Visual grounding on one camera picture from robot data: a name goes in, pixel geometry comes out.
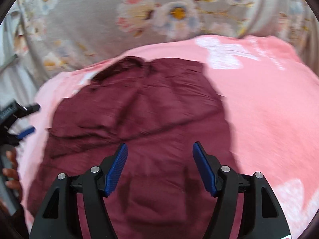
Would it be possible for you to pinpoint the grey floral bedsheet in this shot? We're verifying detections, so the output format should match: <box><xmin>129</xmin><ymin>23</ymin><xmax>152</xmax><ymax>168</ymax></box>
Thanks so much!
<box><xmin>5</xmin><ymin>0</ymin><xmax>252</xmax><ymax>80</ymax></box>

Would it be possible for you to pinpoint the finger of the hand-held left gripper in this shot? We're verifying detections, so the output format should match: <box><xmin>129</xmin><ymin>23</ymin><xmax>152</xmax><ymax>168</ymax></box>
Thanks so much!
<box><xmin>14</xmin><ymin>104</ymin><xmax>40</xmax><ymax>119</ymax></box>
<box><xmin>10</xmin><ymin>126</ymin><xmax>35</xmax><ymax>140</ymax></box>

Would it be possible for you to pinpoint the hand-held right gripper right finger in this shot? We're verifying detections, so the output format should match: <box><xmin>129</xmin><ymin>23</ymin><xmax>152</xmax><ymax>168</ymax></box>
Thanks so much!
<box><xmin>192</xmin><ymin>141</ymin><xmax>291</xmax><ymax>239</ymax></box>

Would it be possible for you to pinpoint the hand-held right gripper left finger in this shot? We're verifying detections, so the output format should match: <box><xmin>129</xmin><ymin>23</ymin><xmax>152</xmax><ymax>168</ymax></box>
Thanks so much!
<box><xmin>29</xmin><ymin>143</ymin><xmax>129</xmax><ymax>239</ymax></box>

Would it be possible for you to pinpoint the person's left hand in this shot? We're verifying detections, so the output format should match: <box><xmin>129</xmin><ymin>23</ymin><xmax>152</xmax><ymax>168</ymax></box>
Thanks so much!
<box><xmin>2</xmin><ymin>150</ymin><xmax>22</xmax><ymax>198</ymax></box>

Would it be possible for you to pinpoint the pleated floral curtain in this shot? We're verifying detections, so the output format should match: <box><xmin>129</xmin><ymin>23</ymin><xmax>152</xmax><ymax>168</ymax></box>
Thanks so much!
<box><xmin>237</xmin><ymin>0</ymin><xmax>317</xmax><ymax>63</ymax></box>

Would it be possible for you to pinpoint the maroon puffer jacket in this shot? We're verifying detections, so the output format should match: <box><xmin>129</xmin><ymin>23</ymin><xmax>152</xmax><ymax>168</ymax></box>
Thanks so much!
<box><xmin>27</xmin><ymin>56</ymin><xmax>246</xmax><ymax>239</ymax></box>

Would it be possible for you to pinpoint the pink fleece blanket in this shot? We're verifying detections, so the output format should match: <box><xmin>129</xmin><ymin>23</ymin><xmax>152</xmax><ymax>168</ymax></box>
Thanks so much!
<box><xmin>16</xmin><ymin>35</ymin><xmax>319</xmax><ymax>239</ymax></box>

